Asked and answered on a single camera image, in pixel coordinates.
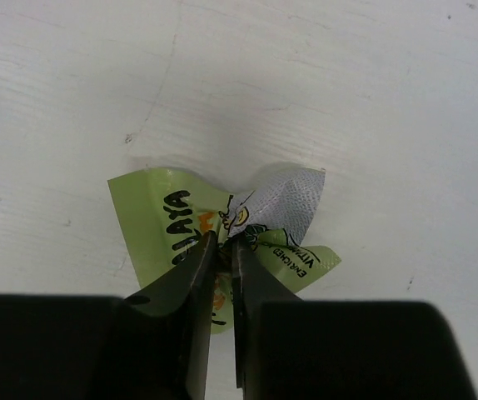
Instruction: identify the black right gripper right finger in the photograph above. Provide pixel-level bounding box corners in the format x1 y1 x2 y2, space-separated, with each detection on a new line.
232 237 476 399

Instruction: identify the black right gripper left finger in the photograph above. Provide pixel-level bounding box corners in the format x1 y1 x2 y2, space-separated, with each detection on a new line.
0 232 217 399

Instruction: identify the yellow green snack packet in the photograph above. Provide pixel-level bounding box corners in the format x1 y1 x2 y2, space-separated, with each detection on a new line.
108 167 341 334

